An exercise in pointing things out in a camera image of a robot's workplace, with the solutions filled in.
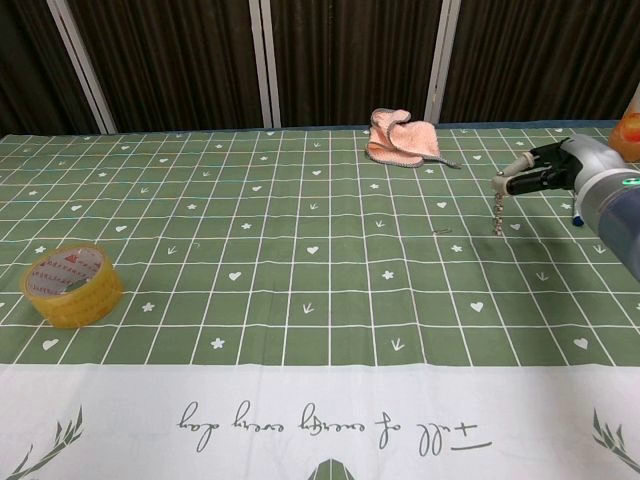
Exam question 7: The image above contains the pink folded cloth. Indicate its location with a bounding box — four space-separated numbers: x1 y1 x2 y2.
366 107 464 169

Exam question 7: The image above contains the small beaded chain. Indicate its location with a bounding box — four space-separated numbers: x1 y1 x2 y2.
492 189 506 237

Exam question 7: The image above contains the clear yellowish packing tape roll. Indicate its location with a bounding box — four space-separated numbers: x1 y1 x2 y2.
19 243 125 330

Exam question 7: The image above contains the green grid deer tablecloth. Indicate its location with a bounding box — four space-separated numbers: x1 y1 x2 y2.
0 119 640 480

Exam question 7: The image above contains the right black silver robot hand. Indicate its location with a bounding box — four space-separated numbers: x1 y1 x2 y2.
492 133 629 197

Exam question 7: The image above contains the white partition frame post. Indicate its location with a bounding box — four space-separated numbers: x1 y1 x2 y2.
47 0 120 135
248 0 282 127
427 0 461 125

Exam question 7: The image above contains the orange drink plastic bottle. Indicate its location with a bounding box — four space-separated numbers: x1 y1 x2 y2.
607 82 640 162

